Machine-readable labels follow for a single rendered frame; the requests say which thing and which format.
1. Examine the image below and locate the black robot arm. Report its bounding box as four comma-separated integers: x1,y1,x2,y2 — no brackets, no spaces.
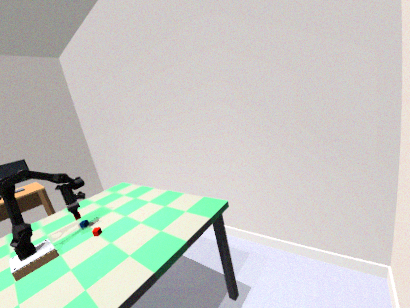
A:
0,169,84,262

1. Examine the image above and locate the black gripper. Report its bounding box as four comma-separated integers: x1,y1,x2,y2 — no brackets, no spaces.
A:
62,192,80,217

